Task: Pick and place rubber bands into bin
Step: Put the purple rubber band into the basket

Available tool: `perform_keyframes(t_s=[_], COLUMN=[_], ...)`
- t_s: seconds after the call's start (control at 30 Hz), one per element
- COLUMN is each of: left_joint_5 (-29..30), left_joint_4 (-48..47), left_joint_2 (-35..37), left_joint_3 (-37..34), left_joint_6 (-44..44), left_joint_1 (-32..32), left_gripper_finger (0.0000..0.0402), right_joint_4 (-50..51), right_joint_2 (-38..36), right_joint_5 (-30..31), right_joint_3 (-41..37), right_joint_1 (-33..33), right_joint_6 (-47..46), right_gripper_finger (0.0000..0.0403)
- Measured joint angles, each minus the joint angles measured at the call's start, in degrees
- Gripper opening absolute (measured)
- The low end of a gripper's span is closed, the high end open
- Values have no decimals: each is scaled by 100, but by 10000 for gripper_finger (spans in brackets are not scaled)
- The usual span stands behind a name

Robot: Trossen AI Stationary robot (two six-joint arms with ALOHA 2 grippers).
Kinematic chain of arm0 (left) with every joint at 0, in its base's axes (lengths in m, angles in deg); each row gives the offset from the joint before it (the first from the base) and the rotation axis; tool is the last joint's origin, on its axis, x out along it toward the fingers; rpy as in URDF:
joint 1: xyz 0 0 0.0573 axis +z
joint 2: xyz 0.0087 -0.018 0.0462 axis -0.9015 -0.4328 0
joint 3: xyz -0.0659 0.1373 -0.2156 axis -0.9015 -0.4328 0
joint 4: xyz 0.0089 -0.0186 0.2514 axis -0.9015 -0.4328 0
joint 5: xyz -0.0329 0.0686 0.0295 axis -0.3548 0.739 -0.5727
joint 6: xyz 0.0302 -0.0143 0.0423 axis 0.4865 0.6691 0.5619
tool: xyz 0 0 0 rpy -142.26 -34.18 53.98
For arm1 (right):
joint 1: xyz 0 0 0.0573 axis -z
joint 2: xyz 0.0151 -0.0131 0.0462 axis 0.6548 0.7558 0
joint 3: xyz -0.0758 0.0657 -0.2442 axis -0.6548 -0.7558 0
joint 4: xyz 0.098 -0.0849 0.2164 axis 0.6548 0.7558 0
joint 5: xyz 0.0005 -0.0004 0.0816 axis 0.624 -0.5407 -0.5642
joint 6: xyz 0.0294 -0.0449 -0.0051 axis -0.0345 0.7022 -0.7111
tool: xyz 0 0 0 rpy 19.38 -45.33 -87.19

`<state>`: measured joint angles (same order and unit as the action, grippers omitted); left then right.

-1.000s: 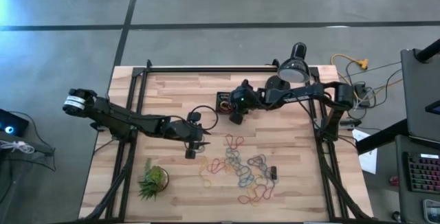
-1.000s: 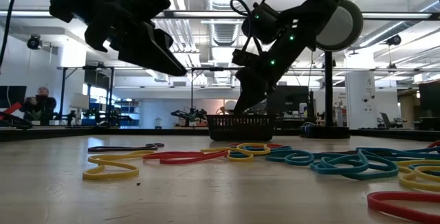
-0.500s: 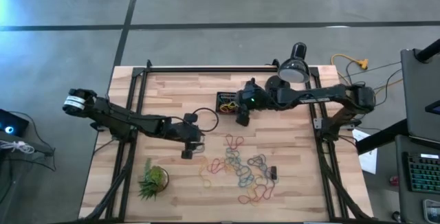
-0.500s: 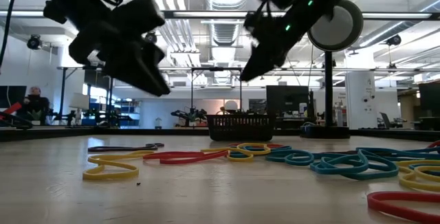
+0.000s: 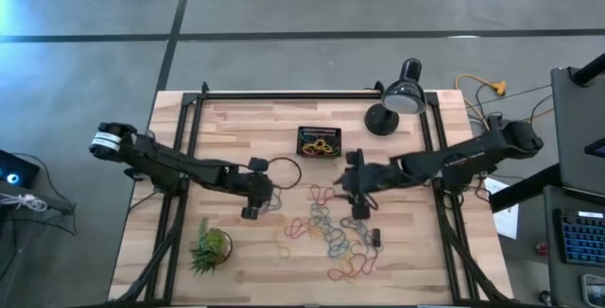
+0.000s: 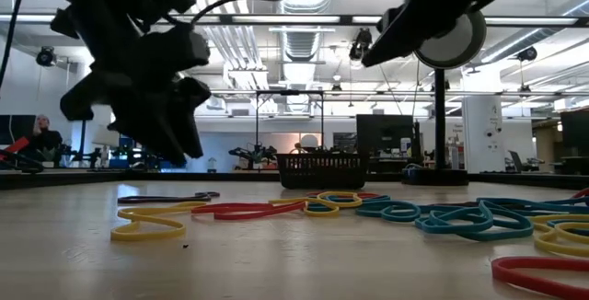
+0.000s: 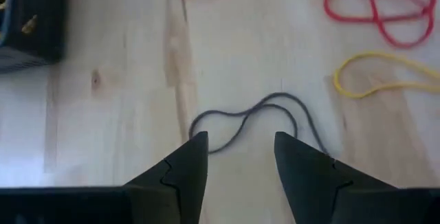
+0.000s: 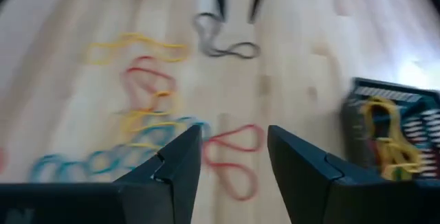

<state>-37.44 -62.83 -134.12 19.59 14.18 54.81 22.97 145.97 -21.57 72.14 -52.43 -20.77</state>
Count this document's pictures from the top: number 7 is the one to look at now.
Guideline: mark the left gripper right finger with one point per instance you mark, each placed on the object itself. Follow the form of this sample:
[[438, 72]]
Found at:
[[302, 172]]

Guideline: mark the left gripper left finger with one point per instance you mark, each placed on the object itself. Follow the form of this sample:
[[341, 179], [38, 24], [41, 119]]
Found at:
[[192, 169]]

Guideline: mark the red rubber band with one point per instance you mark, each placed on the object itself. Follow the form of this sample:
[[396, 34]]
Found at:
[[326, 9]]

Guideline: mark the black slotted plastic bin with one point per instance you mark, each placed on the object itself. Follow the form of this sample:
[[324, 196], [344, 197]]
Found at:
[[41, 38]]

